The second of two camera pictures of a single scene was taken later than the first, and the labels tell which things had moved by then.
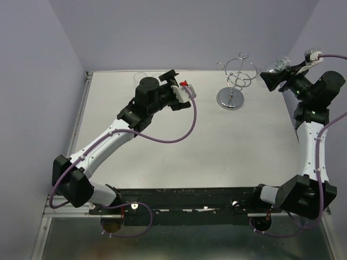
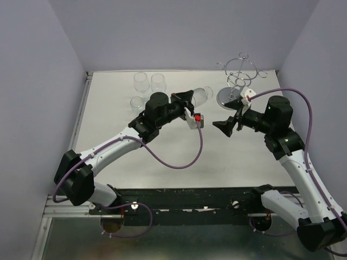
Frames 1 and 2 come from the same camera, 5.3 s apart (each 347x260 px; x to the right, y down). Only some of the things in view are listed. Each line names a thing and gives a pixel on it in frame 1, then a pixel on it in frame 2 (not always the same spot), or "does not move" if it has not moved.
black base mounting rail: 187,206 does not move
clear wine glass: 137,77 does not move
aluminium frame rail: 68,211 does not move
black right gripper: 272,79 → 226,126
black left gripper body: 166,93 → 176,110
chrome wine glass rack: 239,72 does not move
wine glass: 282,63 → 201,95
